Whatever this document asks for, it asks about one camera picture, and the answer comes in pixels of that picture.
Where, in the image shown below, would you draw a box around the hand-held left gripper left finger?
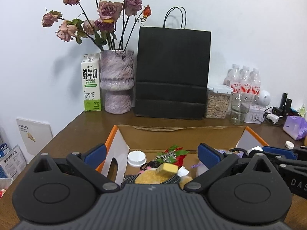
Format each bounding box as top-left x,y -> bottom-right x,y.
34,143 -> 120,193

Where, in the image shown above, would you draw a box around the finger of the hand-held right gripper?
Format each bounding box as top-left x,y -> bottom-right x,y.
262,145 -> 307,160
249,149 -> 307,170

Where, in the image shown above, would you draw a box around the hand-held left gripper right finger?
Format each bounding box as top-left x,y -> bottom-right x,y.
183,143 -> 274,193

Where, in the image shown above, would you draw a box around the red cardboard box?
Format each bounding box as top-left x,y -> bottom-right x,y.
96,124 -> 270,187

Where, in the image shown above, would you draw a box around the large white threaded lid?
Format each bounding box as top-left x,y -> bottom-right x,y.
127,150 -> 147,168

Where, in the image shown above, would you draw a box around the braided black grey cable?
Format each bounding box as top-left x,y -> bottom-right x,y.
121,163 -> 183,187

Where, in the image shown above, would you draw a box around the wooden desktop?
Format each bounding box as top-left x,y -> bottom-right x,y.
0,109 -> 307,230

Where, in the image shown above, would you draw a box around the purple tissue packet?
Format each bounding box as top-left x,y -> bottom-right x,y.
282,115 -> 307,141

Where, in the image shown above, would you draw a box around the white tin purple print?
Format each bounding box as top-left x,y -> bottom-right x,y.
247,104 -> 267,124

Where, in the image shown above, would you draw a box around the white power strip with plugs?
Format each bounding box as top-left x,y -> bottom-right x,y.
262,106 -> 285,125

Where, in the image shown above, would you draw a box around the yellow sponge block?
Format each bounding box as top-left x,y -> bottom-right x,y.
156,162 -> 178,175

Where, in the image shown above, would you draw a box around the silver metal clip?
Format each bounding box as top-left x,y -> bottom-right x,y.
155,152 -> 177,164

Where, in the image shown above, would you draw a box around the black rectangular tube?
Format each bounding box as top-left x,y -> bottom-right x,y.
281,92 -> 288,116
285,98 -> 293,117

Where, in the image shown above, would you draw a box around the clear jar of seeds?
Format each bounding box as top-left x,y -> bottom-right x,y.
204,84 -> 233,119

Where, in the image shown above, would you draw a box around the clear glass cup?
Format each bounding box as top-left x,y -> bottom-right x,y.
230,92 -> 252,125

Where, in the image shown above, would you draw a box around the white round speaker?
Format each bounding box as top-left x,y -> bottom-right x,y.
254,90 -> 272,107

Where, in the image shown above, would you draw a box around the yellow plush sponge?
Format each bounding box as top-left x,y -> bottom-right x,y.
134,169 -> 192,188

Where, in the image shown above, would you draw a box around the white booklet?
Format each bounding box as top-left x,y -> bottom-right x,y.
16,118 -> 54,156

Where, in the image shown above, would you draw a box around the clear water bottle red label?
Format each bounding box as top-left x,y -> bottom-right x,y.
249,68 -> 261,96
223,63 -> 241,94
240,65 -> 251,94

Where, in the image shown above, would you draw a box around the white green milk carton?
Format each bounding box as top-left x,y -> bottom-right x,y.
81,53 -> 102,112

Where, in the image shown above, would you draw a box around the purple marbled vase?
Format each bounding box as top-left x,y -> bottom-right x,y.
99,49 -> 134,114

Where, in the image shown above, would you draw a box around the blue printed boxes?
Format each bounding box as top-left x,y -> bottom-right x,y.
0,134 -> 27,180

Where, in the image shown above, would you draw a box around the black paper bag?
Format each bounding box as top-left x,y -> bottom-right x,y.
134,6 -> 212,120

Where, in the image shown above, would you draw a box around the dried rose bouquet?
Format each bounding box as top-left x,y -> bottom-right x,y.
42,0 -> 152,51

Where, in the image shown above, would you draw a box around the pink cable tie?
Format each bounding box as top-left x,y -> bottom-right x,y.
139,162 -> 156,173

